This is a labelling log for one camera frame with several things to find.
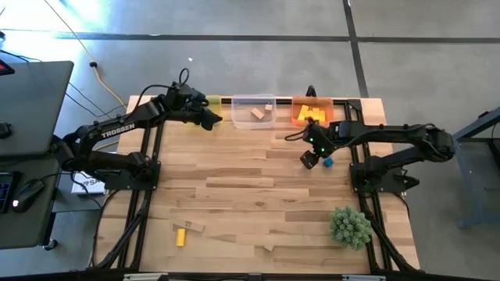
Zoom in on long wood block with mark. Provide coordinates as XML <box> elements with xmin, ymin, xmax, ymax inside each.
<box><xmin>172</xmin><ymin>218</ymin><xmax>206</xmax><ymax>233</ymax></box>

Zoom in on yellow translucent plastic bin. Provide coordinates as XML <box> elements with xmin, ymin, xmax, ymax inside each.
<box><xmin>181</xmin><ymin>94</ymin><xmax>223</xmax><ymax>128</ymax></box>

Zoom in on orange translucent plastic bin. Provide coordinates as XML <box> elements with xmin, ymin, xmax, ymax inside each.
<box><xmin>291</xmin><ymin>96</ymin><xmax>335</xmax><ymax>129</ymax></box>

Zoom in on clear plastic bin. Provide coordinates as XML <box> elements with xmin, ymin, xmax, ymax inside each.
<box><xmin>230</xmin><ymin>93</ymin><xmax>278</xmax><ymax>130</ymax></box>

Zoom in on green artificial plant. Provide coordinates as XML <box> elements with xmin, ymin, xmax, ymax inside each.
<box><xmin>329</xmin><ymin>205</ymin><xmax>373</xmax><ymax>251</ymax></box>

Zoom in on white printed booklet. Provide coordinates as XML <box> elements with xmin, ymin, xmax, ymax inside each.
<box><xmin>71</xmin><ymin>171</ymin><xmax>107</xmax><ymax>195</ymax></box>

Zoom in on blue-grey metal stand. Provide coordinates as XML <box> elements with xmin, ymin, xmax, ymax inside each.
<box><xmin>430</xmin><ymin>105</ymin><xmax>500</xmax><ymax>229</ymax></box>

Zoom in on black computer mouse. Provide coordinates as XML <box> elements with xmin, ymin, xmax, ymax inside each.
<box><xmin>10</xmin><ymin>179</ymin><xmax>46</xmax><ymax>214</ymax></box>

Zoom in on black keyboard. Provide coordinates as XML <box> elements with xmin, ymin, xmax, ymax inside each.
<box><xmin>0</xmin><ymin>171</ymin><xmax>17</xmax><ymax>215</ymax></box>

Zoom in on dark office desk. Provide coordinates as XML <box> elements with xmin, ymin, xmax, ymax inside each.
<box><xmin>0</xmin><ymin>153</ymin><xmax>66</xmax><ymax>251</ymax></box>

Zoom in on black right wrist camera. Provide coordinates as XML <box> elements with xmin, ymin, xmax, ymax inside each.
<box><xmin>299</xmin><ymin>151</ymin><xmax>318</xmax><ymax>170</ymax></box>

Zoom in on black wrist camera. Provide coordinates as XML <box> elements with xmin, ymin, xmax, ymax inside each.
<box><xmin>199</xmin><ymin>108</ymin><xmax>223</xmax><ymax>132</ymax></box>
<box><xmin>299</xmin><ymin>151</ymin><xmax>318</xmax><ymax>170</ymax></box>

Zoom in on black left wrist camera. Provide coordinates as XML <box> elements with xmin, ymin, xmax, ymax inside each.
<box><xmin>199</xmin><ymin>108</ymin><xmax>223</xmax><ymax>132</ymax></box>

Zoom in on yellow extension cable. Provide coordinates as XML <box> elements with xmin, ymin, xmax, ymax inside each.
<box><xmin>41</xmin><ymin>0</ymin><xmax>128</xmax><ymax>110</ymax></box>

